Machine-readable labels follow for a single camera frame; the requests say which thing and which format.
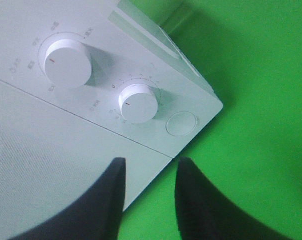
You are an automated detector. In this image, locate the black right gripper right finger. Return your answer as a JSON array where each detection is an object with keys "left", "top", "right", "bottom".
[{"left": 174, "top": 157, "right": 286, "bottom": 240}]

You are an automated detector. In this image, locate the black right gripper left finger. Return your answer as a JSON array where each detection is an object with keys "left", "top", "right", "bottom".
[{"left": 15, "top": 157, "right": 126, "bottom": 240}]

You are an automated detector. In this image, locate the round door release button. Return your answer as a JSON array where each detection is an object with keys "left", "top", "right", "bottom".
[{"left": 166, "top": 111, "right": 197, "bottom": 137}]

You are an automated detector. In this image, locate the white lower timer knob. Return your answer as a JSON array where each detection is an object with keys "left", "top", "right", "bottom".
[{"left": 118, "top": 84, "right": 158, "bottom": 124}]

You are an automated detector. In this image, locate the white microwave oven body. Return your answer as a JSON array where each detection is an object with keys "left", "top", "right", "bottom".
[{"left": 0, "top": 0, "right": 223, "bottom": 157}]

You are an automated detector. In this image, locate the white upper power knob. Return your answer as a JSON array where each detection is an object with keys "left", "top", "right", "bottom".
[{"left": 43, "top": 39, "right": 92, "bottom": 89}]

